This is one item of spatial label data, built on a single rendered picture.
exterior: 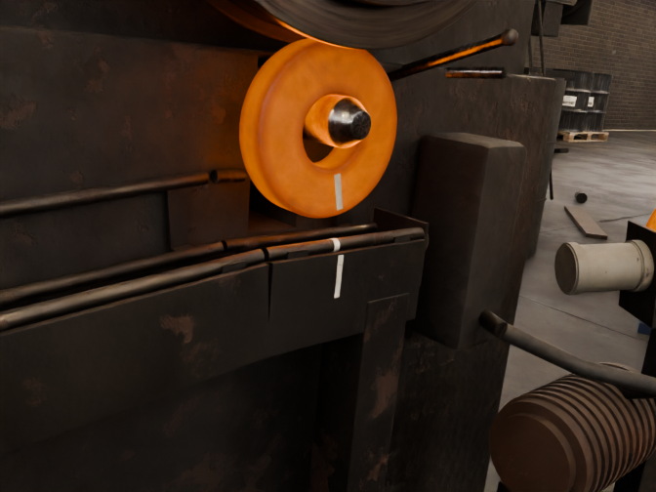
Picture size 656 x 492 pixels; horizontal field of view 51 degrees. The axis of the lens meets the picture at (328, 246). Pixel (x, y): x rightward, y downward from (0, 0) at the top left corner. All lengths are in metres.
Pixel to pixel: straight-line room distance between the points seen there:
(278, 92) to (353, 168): 0.11
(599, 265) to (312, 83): 0.40
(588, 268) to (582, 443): 0.19
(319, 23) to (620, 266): 0.44
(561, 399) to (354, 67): 0.43
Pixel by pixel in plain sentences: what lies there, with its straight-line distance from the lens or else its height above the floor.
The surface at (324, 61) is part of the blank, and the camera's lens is 0.59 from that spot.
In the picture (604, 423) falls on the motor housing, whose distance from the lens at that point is 0.82.
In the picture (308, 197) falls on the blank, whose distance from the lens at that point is 0.60.
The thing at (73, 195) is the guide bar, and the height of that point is 0.75.
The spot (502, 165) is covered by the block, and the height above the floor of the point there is 0.78.
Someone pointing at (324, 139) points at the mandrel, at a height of 0.80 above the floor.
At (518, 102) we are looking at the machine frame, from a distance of 0.95.
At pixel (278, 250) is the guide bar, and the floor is 0.71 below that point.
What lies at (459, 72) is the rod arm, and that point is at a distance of 0.61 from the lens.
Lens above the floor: 0.87
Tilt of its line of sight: 15 degrees down
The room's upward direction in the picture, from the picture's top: 5 degrees clockwise
